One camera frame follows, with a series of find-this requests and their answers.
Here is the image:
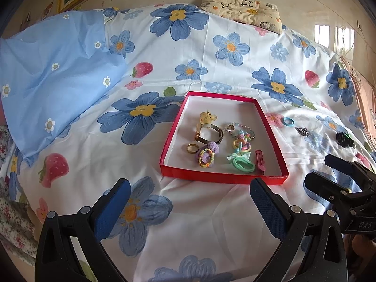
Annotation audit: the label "gold bangle bracelet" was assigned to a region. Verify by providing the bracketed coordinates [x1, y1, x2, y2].
[194, 122, 224, 145]

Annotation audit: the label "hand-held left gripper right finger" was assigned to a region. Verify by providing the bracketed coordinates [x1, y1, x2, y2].
[250, 177, 349, 282]

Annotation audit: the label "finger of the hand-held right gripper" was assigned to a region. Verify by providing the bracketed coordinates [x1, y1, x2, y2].
[325, 154, 371, 180]
[304, 170, 351, 204]

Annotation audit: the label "red cardboard box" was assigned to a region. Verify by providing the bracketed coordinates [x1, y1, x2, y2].
[159, 92, 289, 186]

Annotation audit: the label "colourful bead bracelet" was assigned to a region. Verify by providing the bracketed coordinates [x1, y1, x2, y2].
[225, 123, 255, 141]

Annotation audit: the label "light blue daisy print bedding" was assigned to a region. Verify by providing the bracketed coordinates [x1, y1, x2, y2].
[0, 9, 128, 168]

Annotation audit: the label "small floral print cloth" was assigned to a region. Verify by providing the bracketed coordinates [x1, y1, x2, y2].
[0, 125, 39, 259]

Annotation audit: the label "pink and yellow hair ties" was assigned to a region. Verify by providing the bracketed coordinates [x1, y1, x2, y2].
[232, 137, 252, 153]

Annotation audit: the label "red hair clip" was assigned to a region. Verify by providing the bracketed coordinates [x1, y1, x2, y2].
[255, 150, 266, 175]

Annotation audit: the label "person's right hand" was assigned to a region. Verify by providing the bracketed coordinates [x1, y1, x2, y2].
[348, 234, 376, 268]

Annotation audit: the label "green bow hair tie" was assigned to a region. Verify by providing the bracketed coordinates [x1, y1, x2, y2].
[226, 152, 255, 173]

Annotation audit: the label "yellow hair claw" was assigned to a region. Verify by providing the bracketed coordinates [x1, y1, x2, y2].
[199, 109, 218, 127]

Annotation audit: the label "pastel spiral hair tie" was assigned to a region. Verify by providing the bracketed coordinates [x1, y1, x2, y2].
[196, 148, 215, 168]

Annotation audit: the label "peach pink cloth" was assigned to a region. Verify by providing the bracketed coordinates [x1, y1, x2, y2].
[341, 57, 376, 144]

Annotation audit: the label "black hair tie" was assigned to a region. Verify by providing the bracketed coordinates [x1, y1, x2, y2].
[336, 132, 356, 149]

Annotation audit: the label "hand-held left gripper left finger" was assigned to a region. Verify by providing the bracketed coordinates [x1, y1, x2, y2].
[35, 178, 132, 282]

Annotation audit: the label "cream animal print pillow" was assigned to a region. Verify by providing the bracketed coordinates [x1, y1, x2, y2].
[200, 0, 283, 34]

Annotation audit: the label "white floral bedsheet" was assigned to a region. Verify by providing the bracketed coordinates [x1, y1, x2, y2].
[0, 3, 376, 282]

